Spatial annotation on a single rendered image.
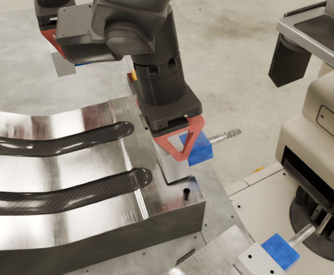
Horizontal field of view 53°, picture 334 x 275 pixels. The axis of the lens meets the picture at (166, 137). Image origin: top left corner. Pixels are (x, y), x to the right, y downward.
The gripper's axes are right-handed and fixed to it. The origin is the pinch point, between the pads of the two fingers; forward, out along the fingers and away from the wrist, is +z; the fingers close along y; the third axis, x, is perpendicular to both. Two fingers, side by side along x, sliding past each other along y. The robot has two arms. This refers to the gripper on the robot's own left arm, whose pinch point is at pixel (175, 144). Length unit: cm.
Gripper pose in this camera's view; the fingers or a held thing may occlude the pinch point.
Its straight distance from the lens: 48.8
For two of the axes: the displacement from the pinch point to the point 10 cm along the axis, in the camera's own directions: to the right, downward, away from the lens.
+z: 1.8, 7.4, 6.5
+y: 3.1, 5.9, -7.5
